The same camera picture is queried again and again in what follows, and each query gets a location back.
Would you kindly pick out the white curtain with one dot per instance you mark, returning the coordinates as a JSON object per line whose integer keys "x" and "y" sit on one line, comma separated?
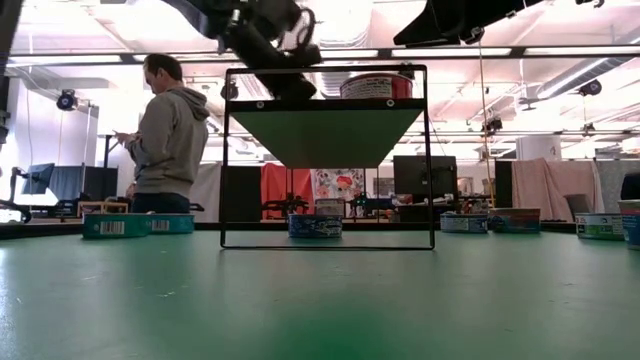
{"x": 207, "y": 192}

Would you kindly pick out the person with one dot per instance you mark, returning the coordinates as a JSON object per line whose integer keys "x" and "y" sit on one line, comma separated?
{"x": 170, "y": 145}
{"x": 631, "y": 187}

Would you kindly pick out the ceiling light strip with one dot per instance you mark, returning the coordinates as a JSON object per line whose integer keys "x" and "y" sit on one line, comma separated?
{"x": 450, "y": 52}

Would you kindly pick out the floral cloth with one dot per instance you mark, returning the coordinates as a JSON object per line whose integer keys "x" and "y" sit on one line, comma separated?
{"x": 340, "y": 182}

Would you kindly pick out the red black background robot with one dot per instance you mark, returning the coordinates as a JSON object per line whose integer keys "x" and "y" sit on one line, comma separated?
{"x": 15, "y": 205}

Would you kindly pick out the silver-lid seafood can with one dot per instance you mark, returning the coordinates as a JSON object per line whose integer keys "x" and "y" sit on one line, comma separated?
{"x": 116, "y": 226}

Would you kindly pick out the green table mat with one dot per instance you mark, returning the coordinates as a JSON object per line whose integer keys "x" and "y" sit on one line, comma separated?
{"x": 300, "y": 310}

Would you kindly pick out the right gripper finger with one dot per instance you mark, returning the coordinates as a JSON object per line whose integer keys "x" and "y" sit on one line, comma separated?
{"x": 450, "y": 22}

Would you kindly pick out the blue-grey curtain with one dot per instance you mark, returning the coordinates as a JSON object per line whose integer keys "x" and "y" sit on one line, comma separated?
{"x": 65, "y": 185}

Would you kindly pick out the wooden background table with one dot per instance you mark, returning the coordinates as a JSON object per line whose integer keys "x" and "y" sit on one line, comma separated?
{"x": 102, "y": 206}

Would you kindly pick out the white cylindrical column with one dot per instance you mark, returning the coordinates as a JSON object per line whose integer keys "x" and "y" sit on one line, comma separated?
{"x": 537, "y": 147}

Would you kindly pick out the white blue-label can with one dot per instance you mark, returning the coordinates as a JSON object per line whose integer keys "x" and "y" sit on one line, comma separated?
{"x": 463, "y": 223}

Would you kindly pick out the black background robot arms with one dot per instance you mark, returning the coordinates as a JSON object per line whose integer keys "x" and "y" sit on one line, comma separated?
{"x": 287, "y": 205}

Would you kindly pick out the pink curtain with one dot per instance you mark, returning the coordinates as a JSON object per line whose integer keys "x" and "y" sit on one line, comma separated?
{"x": 550, "y": 185}

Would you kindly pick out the ceiling-mounted camera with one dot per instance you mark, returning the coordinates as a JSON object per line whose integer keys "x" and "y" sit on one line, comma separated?
{"x": 66, "y": 100}
{"x": 590, "y": 87}
{"x": 229, "y": 91}
{"x": 492, "y": 125}

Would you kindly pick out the blue red-stripe can gold lid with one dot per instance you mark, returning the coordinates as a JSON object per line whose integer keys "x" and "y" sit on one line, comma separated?
{"x": 515, "y": 221}
{"x": 632, "y": 225}

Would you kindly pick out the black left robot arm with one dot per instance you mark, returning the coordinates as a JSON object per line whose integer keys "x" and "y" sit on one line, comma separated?
{"x": 220, "y": 15}

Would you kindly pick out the white green-label can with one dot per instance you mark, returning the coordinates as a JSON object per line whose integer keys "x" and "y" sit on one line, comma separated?
{"x": 597, "y": 227}

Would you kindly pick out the wooden shelf black metal frame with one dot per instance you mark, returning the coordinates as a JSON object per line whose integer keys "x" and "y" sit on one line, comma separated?
{"x": 327, "y": 140}

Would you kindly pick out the grey curtain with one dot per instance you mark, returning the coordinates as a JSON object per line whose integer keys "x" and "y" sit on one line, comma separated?
{"x": 610, "y": 180}

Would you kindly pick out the black metal table frame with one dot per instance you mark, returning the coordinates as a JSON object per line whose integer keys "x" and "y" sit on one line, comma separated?
{"x": 555, "y": 227}

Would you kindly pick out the black monitor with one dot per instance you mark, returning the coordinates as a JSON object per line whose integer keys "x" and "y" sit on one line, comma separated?
{"x": 415, "y": 175}

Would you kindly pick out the black metal stand frame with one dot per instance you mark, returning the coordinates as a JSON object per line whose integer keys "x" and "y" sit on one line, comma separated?
{"x": 106, "y": 150}

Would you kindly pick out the black panel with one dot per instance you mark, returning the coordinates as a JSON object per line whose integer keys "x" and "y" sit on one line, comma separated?
{"x": 503, "y": 182}
{"x": 100, "y": 182}

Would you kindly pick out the teal can silver lid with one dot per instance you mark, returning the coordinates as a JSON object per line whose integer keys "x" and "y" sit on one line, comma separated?
{"x": 172, "y": 224}

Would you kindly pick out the small background monitor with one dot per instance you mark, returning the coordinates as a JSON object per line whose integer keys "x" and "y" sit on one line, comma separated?
{"x": 39, "y": 179}

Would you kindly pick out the red white-label can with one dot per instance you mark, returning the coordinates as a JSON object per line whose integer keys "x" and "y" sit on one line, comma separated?
{"x": 375, "y": 86}

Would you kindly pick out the white storage box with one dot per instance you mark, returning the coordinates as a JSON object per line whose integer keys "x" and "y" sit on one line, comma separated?
{"x": 330, "y": 207}

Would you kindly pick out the silver ceiling air duct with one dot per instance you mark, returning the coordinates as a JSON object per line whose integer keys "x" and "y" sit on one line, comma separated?
{"x": 350, "y": 30}

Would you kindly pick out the blue fish-print can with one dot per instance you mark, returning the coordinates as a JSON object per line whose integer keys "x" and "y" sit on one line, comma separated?
{"x": 315, "y": 226}

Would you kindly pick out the background robot green lights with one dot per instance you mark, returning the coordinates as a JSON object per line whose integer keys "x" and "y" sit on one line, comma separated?
{"x": 372, "y": 205}

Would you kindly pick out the red curtain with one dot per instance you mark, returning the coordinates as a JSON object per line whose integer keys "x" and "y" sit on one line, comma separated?
{"x": 272, "y": 185}

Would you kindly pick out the black curtain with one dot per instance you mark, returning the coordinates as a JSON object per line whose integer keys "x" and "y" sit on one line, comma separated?
{"x": 245, "y": 195}

